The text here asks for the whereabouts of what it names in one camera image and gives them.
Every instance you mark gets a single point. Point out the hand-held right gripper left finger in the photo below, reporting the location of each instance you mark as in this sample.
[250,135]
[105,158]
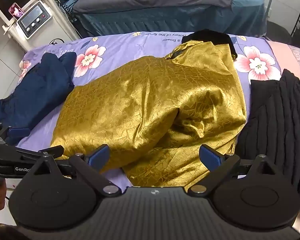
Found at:
[99,157]

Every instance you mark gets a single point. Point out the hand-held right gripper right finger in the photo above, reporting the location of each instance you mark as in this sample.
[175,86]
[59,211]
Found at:
[210,158]

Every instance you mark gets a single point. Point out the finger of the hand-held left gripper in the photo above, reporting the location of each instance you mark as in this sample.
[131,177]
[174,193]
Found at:
[19,131]
[37,152]

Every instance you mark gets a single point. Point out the navy blue garment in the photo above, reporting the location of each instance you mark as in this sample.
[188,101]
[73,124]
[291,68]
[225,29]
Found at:
[32,90]

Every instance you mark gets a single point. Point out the gold satin garment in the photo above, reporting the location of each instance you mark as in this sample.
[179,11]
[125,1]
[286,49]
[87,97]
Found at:
[145,105]

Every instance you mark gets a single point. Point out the black furry garment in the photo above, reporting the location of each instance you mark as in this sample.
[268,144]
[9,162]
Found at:
[210,38]

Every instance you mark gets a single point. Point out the black ribbed knit garment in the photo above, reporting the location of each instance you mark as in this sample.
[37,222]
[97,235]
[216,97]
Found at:
[277,120]

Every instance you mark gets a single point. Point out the white machine with control panel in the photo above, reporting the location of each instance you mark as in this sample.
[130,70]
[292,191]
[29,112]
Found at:
[57,27]

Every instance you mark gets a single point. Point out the purple floral bedsheet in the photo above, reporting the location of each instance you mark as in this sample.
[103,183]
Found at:
[130,45]

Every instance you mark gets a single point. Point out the phone with pink case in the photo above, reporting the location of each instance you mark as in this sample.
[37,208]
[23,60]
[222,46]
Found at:
[15,11]

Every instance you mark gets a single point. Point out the pink mattress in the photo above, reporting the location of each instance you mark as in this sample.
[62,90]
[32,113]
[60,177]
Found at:
[285,57]

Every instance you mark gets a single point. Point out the teal bed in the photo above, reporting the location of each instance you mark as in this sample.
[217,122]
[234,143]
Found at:
[180,20]

